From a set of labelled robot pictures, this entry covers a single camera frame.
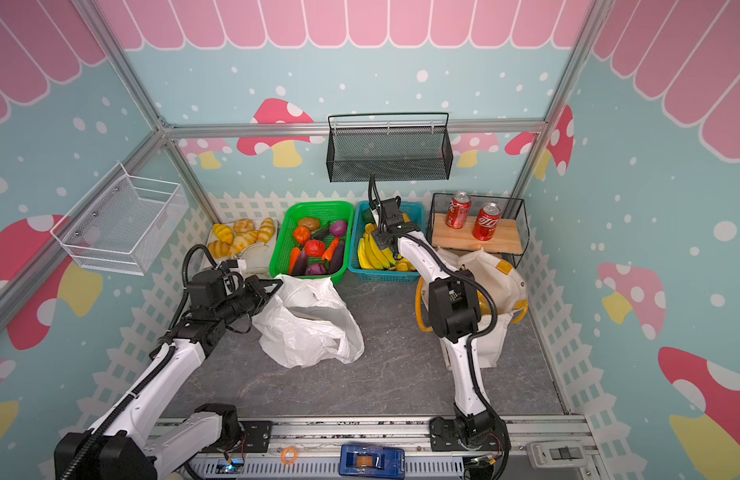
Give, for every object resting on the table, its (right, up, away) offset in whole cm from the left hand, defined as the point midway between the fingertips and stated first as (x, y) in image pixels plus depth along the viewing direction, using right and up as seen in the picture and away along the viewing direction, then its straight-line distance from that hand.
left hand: (284, 286), depth 79 cm
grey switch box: (+66, -39, -9) cm, 77 cm away
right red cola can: (+57, +18, +8) cm, 60 cm away
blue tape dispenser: (+22, -37, -13) cm, 45 cm away
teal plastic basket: (+17, +24, +33) cm, 44 cm away
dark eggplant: (-2, +5, +27) cm, 27 cm away
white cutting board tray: (-17, +7, +26) cm, 32 cm away
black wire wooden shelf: (+67, +14, +16) cm, 70 cm away
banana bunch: (+22, +8, +28) cm, 37 cm away
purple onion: (+10, +19, +31) cm, 38 cm away
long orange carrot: (-5, +9, +29) cm, 30 cm away
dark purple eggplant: (+10, +7, +26) cm, 29 cm away
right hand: (+28, +17, +21) cm, 39 cm away
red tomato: (+2, +11, +26) cm, 29 cm away
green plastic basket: (+4, +26, +38) cm, 46 cm away
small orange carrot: (+7, +9, +27) cm, 29 cm away
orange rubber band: (+5, -40, -7) cm, 41 cm away
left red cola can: (+50, +22, +12) cm, 56 cm away
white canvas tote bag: (+61, 0, +6) cm, 61 cm away
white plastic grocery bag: (+8, -8, -7) cm, 13 cm away
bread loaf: (-35, +17, +37) cm, 54 cm away
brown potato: (-1, +21, +37) cm, 43 cm away
